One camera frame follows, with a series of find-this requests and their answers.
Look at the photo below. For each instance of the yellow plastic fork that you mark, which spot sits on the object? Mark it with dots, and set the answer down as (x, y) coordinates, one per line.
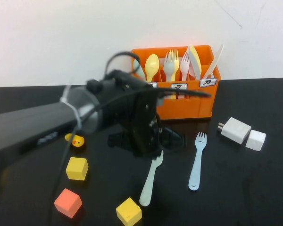
(177, 68)

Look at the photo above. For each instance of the grey-green plastic fork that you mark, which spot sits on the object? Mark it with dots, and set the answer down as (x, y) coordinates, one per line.
(169, 68)

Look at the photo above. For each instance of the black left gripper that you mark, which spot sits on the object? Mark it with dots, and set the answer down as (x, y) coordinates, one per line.
(143, 127)

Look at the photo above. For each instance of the white cube block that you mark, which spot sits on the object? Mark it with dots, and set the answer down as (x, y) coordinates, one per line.
(255, 140)

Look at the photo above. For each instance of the paper label knife character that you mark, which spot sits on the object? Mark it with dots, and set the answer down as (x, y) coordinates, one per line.
(208, 82)

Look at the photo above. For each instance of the orange plastic cutlery holder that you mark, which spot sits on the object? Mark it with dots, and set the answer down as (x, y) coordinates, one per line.
(186, 110)

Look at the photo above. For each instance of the orange foam cube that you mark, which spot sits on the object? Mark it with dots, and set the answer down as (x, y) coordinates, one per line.
(68, 203)

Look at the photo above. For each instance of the yellow foam cube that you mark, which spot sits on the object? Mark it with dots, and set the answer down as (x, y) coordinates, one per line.
(77, 169)

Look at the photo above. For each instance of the pale blue plastic fork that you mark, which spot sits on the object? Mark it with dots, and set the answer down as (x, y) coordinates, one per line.
(196, 169)

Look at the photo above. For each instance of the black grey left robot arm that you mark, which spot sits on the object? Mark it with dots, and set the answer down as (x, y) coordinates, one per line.
(33, 127)

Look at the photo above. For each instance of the paper label fork character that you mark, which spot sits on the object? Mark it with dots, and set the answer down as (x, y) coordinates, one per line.
(179, 86)

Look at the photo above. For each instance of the yellow plastic knife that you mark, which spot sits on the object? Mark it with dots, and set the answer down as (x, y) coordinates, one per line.
(195, 52)

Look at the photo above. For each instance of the white USB wall charger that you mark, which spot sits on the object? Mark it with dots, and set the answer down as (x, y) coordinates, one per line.
(235, 130)

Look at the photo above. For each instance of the cream white plastic knife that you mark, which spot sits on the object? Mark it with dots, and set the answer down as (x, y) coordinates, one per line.
(214, 62)

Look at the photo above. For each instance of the yellow rubber duck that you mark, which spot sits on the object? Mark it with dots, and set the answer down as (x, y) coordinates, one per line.
(78, 141)

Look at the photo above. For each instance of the white zip tie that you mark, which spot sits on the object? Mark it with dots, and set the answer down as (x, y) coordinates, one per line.
(73, 110)

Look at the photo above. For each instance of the pale green plastic spoon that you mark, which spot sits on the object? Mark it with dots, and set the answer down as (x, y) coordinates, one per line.
(139, 69)

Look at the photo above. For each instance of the yellow plastic spoon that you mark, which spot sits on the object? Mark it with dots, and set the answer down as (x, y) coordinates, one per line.
(152, 63)

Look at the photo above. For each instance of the pale green plastic knife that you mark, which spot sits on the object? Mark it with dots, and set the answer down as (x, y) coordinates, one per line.
(149, 186)

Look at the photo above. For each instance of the paper label spoon character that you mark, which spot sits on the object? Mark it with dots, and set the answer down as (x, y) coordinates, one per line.
(153, 84)

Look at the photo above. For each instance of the yellow foam cube chipped corner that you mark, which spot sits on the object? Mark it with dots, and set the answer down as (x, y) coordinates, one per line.
(128, 212)

